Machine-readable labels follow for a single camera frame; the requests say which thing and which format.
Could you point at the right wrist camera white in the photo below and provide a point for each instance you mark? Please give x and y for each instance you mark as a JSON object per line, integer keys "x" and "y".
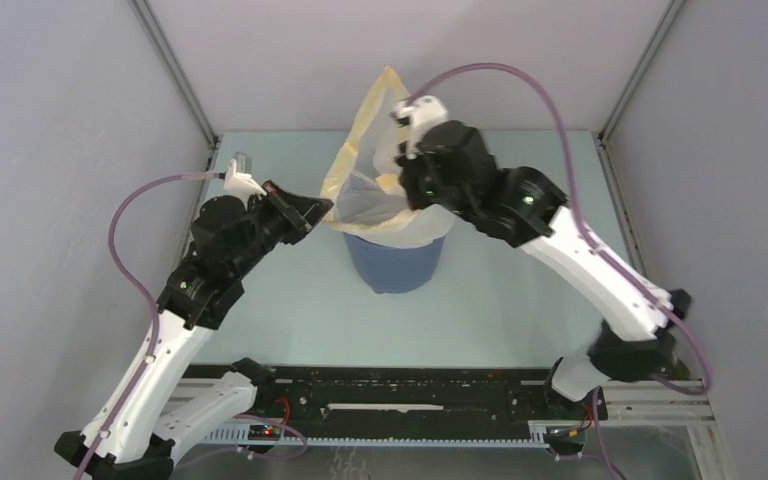
{"x": 414, "y": 119}

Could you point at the translucent yellowish trash bag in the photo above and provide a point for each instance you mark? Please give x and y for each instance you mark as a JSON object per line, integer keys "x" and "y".
{"x": 363, "y": 181}

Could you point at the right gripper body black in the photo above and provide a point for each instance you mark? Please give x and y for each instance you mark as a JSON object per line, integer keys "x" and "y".
{"x": 424, "y": 189}

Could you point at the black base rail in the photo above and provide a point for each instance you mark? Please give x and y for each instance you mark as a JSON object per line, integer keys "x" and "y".
{"x": 419, "y": 403}

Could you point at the small electronics board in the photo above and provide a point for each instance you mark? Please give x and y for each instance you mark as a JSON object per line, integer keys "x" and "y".
{"x": 263, "y": 432}

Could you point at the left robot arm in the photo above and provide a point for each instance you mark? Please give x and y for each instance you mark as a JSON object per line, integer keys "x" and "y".
{"x": 132, "y": 437}

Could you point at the corner metal profile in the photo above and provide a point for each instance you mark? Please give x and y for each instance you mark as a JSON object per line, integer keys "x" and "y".
{"x": 158, "y": 39}
{"x": 666, "y": 24}

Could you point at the white cable duct strip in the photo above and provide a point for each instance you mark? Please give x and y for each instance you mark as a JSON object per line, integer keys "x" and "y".
{"x": 234, "y": 434}

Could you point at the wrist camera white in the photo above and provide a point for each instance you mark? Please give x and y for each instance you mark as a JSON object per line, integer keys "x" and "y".
{"x": 238, "y": 179}
{"x": 414, "y": 119}

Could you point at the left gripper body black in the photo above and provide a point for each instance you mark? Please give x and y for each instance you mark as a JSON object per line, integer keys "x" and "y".
{"x": 271, "y": 221}

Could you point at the blue plastic trash bin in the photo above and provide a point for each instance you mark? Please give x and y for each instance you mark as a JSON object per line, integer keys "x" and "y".
{"x": 388, "y": 270}

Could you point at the right corner metal profile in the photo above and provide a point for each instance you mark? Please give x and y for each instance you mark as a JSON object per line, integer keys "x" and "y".
{"x": 666, "y": 24}

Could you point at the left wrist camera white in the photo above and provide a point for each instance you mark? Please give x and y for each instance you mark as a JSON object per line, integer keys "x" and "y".
{"x": 238, "y": 179}

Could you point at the left corner metal profile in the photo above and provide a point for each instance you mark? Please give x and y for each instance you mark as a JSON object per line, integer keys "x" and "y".
{"x": 158, "y": 39}

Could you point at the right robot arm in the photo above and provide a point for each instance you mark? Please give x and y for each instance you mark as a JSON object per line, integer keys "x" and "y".
{"x": 448, "y": 165}

